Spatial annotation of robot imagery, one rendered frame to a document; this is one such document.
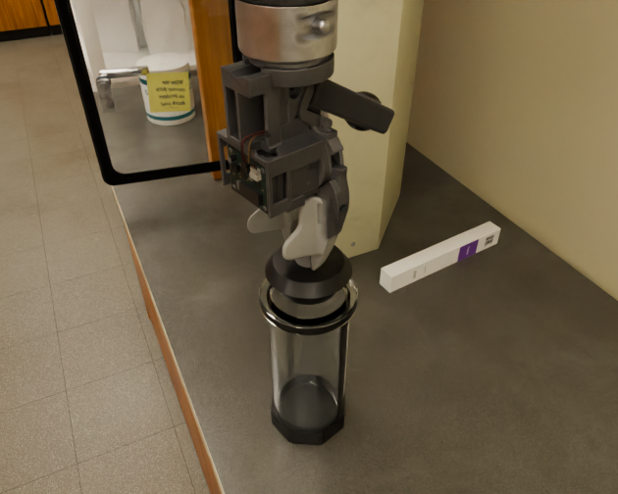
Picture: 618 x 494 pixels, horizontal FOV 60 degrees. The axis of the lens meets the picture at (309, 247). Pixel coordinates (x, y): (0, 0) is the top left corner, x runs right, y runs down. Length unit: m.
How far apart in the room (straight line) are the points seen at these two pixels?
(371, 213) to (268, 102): 0.57
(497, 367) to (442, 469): 0.20
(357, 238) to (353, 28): 0.37
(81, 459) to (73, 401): 0.24
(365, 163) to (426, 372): 0.34
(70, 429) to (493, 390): 1.51
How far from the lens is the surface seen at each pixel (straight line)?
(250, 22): 0.41
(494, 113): 1.18
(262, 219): 0.52
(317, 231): 0.50
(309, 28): 0.41
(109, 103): 1.07
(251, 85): 0.40
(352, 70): 0.81
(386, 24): 0.82
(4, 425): 2.13
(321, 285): 0.53
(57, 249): 2.78
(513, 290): 0.99
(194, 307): 0.91
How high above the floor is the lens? 1.57
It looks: 38 degrees down
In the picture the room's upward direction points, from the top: straight up
